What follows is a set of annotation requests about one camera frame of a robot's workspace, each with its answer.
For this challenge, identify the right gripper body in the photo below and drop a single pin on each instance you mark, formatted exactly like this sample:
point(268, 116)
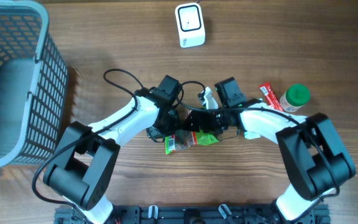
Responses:
point(224, 121)

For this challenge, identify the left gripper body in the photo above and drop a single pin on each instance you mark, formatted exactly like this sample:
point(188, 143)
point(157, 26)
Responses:
point(171, 125)

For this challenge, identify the green snack bag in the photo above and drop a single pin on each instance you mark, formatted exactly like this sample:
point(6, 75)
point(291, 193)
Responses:
point(182, 139)

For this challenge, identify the red stick packet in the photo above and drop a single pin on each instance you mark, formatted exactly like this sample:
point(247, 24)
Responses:
point(270, 96)

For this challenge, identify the green lid spice jar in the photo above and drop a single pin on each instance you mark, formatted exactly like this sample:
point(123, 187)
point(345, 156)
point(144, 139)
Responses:
point(295, 97)

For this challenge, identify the teal packet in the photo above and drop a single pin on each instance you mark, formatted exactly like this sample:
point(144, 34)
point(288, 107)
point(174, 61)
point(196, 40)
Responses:
point(251, 135)

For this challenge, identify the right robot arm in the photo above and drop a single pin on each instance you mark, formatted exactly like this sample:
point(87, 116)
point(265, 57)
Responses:
point(316, 160)

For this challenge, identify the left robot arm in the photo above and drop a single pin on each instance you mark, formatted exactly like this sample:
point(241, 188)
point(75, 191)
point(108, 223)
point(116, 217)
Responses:
point(86, 155)

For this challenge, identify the white barcode scanner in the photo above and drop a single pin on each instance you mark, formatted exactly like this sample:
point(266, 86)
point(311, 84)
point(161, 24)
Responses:
point(190, 25)

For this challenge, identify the grey plastic shopping basket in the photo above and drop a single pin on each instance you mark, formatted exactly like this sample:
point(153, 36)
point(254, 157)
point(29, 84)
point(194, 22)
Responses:
point(33, 84)

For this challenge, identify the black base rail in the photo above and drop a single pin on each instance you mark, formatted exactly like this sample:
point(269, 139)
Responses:
point(252, 213)

